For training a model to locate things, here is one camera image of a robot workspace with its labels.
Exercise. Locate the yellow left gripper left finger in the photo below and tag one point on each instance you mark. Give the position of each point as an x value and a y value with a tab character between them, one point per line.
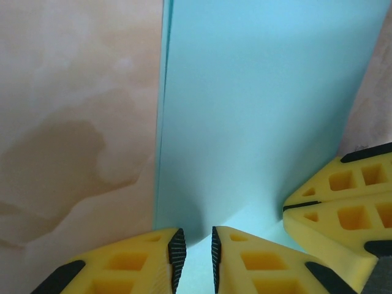
128	266

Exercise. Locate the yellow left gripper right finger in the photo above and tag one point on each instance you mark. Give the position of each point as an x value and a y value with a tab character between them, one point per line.
260	266

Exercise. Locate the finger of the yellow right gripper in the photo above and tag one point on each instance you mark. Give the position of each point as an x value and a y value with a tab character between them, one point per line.
352	177
343	226

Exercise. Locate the light blue paper sheet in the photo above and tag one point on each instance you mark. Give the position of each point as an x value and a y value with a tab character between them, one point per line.
245	107

